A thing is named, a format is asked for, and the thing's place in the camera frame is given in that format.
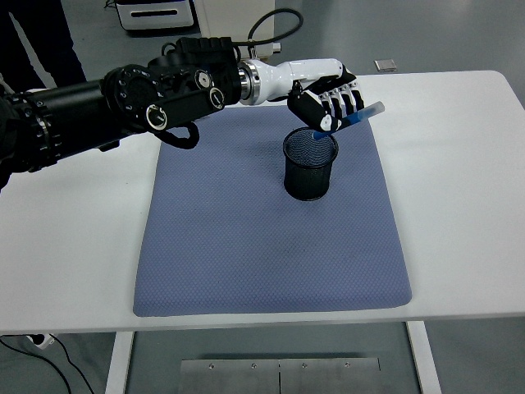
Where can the blue-grey textured mat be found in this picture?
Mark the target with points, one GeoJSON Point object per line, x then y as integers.
{"type": "Point", "coordinates": [254, 254]}

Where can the white table leg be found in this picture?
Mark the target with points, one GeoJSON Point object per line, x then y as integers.
{"type": "Point", "coordinates": [424, 361]}
{"type": "Point", "coordinates": [119, 365]}

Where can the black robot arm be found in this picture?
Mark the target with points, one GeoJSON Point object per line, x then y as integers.
{"type": "Point", "coordinates": [74, 111]}

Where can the white power strip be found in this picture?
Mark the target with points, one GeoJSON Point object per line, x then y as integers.
{"type": "Point", "coordinates": [43, 341]}

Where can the silver floor socket plate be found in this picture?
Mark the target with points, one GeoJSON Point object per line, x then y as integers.
{"type": "Point", "coordinates": [384, 65]}

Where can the black mesh pen holder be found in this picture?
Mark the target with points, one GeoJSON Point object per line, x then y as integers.
{"type": "Point", "coordinates": [307, 180]}

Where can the person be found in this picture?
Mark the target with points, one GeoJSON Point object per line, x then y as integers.
{"type": "Point", "coordinates": [61, 41]}

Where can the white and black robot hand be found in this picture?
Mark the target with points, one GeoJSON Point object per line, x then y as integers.
{"type": "Point", "coordinates": [303, 74]}

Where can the blue marker with clear cap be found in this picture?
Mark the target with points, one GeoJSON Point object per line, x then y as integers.
{"type": "Point", "coordinates": [367, 111]}

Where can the grey metal plate with screws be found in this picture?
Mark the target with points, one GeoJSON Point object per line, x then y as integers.
{"type": "Point", "coordinates": [229, 377]}
{"type": "Point", "coordinates": [328, 377]}

